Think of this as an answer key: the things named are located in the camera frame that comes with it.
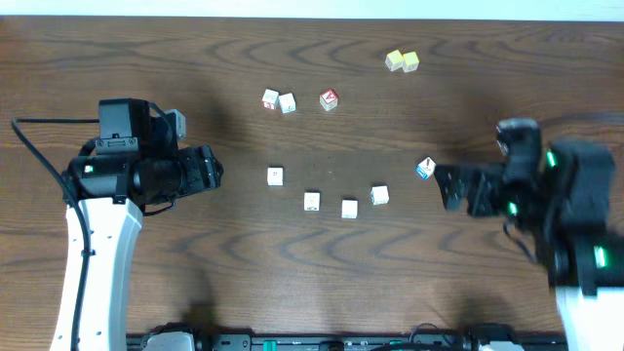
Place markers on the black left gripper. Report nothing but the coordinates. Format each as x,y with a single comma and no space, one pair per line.
196,169

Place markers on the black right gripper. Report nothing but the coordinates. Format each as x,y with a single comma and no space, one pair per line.
487,179

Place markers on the block with blue side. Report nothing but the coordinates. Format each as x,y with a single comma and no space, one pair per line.
426,168

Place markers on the white block green 4 side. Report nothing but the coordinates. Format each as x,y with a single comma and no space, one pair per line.
275,176

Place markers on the white block green Z side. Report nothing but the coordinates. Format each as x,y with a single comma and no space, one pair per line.
379,195

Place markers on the white block yellow W side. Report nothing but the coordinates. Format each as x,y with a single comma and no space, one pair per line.
312,201

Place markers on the white block red U side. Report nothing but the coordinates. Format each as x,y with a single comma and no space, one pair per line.
349,208

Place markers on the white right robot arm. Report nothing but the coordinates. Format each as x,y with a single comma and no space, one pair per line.
561,197

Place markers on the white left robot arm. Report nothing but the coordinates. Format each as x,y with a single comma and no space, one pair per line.
115,192

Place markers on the white block red bottom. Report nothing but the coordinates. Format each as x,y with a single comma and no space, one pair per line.
270,99

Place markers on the white block beside red-bottom block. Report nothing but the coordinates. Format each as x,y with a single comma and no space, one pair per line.
287,103

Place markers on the yellow block right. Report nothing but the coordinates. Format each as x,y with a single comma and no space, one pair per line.
410,62

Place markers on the red letter A block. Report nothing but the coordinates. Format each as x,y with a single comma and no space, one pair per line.
329,99

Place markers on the yellow block left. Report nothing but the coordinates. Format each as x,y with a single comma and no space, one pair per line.
394,60

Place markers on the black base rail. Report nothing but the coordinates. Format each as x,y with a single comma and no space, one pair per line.
177,336

